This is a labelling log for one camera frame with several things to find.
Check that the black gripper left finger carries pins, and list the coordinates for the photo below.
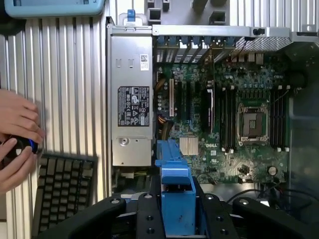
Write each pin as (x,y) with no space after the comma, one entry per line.
(149,216)

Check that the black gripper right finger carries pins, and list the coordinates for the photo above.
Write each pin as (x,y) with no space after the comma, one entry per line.
(219,219)

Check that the person's right hand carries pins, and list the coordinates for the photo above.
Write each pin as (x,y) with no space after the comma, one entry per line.
(15,174)

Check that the person's left hand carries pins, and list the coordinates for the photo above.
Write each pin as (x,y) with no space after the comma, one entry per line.
(17,117)

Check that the green Dell motherboard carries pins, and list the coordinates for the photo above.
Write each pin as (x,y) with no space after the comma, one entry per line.
(216,164)

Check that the silver coin cell battery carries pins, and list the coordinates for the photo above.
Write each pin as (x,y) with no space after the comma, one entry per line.
(272,170)

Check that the silver finned chipset heatsink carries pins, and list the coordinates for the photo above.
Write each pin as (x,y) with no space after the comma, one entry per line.
(189,145)

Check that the black keyboard grey keys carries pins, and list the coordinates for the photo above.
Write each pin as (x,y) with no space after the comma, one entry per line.
(64,189)

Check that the black RAM slot white clips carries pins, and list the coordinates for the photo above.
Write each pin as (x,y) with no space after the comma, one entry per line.
(223,119)
(231,119)
(287,119)
(279,119)

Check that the metal CPU socket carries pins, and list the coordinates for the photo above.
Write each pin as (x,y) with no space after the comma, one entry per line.
(253,123)

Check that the black graphics card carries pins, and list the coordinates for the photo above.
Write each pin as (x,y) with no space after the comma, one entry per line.
(207,109)

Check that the black expansion slot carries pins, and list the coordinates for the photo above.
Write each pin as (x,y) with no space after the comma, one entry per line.
(179,99)
(188,99)

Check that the white expansion slot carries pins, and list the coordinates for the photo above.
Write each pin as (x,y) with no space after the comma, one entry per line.
(171,97)

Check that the silver open PC case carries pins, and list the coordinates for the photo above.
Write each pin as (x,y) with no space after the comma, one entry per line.
(304,124)

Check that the silver power supply unit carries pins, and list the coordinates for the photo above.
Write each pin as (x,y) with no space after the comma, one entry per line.
(130,74)

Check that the light blue bin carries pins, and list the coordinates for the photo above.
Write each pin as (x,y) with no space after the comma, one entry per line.
(49,11)

